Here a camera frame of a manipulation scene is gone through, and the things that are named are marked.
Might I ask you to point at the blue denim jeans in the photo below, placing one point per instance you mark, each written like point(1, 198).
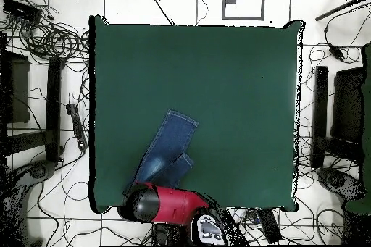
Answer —
point(171, 142)

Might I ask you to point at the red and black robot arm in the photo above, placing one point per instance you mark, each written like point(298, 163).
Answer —
point(176, 205)

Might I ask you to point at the dark flat panel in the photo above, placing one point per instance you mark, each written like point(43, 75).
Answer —
point(18, 90)
point(347, 105)

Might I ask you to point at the dark green table cloth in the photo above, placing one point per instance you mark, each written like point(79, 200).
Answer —
point(232, 84)

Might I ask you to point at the black power strip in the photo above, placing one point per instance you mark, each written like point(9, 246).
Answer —
point(269, 225)
point(77, 125)

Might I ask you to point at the long black bar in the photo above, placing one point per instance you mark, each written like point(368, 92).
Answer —
point(321, 108)
point(54, 108)

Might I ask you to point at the black power adapter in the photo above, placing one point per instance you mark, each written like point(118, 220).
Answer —
point(336, 52)

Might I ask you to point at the thin black rod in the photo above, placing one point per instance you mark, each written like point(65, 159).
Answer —
point(342, 6)

